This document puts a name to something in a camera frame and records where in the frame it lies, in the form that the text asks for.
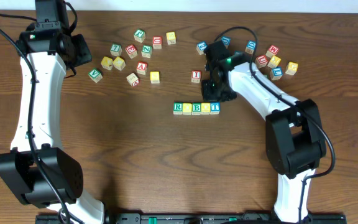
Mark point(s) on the yellow O block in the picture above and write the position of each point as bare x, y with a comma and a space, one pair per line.
205, 108
187, 108

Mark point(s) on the red U block top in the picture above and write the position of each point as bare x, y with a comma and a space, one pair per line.
157, 42

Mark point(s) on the green 7 block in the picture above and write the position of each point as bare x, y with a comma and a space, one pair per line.
116, 50

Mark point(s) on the green R block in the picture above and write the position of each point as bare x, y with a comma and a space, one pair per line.
178, 108

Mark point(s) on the blue L block right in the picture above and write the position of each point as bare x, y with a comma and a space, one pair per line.
276, 73

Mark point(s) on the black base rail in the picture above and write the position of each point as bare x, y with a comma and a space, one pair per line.
249, 217

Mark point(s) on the red U block right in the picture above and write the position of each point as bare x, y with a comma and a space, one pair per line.
261, 61

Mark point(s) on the yellow block top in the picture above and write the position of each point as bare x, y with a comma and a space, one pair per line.
171, 38

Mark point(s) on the red M block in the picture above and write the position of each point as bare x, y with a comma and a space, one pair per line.
271, 51

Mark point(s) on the red-sided wooden block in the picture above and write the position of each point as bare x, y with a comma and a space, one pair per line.
133, 79

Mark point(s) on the yellow K block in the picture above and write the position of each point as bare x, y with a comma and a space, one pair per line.
274, 62

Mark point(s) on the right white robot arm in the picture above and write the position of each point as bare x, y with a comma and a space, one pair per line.
294, 143

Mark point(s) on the green J block top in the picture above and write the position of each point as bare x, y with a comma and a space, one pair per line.
139, 35

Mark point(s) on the red u block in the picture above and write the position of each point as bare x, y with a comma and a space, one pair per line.
261, 61
157, 42

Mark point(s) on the yellow block beside left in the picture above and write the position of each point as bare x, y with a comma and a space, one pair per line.
119, 63

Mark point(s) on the red A block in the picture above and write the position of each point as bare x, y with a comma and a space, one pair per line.
142, 68

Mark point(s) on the green B block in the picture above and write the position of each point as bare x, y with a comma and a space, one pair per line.
196, 109

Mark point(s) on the green Z block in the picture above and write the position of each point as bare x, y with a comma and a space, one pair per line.
146, 51

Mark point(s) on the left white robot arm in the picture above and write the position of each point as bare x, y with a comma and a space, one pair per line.
36, 169

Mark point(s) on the green V block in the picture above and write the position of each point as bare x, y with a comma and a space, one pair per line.
95, 75

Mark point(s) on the red I block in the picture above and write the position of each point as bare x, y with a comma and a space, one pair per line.
195, 76

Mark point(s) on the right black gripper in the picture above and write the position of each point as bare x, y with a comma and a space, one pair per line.
207, 94

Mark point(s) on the yellow S block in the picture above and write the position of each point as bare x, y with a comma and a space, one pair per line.
155, 77

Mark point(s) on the yellow G block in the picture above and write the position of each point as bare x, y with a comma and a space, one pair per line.
291, 68

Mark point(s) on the blue 2 block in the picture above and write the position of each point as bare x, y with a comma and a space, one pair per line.
200, 47

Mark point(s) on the red E block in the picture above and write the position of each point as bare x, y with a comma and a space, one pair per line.
131, 51

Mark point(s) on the blue T block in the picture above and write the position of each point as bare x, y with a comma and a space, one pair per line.
215, 108

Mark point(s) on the blue D block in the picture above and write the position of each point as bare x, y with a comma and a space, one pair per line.
226, 41

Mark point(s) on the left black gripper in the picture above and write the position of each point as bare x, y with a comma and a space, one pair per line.
44, 8

